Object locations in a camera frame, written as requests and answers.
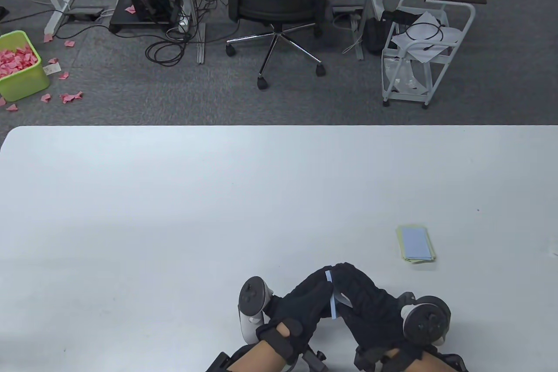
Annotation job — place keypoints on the person's left hand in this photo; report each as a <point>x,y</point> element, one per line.
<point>301,306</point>

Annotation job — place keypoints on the person's right hand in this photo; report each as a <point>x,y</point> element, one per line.
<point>370,311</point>

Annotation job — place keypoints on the stack of torn sticky notes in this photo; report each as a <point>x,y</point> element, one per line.
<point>416,243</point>

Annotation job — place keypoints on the person's left forearm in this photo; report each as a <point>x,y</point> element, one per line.
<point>257,356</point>

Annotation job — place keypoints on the person's right forearm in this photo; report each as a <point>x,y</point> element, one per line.
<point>414,363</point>

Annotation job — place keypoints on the white left hand controller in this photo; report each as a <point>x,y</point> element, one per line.
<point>250,298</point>

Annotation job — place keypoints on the white hand controller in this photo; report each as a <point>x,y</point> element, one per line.
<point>425,319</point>
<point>250,298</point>

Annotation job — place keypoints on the white right hand controller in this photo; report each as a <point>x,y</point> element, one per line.
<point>425,319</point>

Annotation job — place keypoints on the black bag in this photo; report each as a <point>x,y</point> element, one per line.
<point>375,34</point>

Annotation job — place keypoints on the grey metal desk leg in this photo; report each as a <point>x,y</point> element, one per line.
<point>200,42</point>

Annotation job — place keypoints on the white paper sheets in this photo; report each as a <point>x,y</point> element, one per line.
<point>449,38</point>

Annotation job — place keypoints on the white utility cart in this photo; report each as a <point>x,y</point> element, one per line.
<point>462,36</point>

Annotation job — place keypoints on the grey power strip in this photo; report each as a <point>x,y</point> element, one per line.
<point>85,13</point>
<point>346,10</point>

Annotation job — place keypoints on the white power strip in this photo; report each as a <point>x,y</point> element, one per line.
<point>183,23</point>

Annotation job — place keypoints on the scattered pink paper pieces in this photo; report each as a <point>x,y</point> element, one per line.
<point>69,97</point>

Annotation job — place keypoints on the black wheeled tower stand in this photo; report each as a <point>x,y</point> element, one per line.
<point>124,18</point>

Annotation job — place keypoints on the white paper tag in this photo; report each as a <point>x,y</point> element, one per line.
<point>52,69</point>

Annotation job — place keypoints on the green plastic bin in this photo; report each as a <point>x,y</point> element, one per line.
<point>26,80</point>

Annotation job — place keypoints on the pile of pink paper scraps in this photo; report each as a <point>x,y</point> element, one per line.
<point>15,60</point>

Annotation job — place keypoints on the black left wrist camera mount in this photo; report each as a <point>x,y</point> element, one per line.
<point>311,356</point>

